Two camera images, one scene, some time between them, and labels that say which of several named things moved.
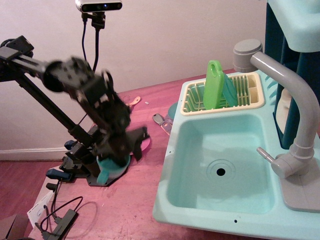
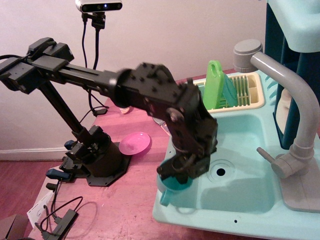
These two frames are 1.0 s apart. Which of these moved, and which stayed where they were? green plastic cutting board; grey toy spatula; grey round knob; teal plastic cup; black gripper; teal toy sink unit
Moved: black gripper; teal plastic cup
Stayed: teal toy sink unit; green plastic cutting board; grey toy spatula; grey round knob
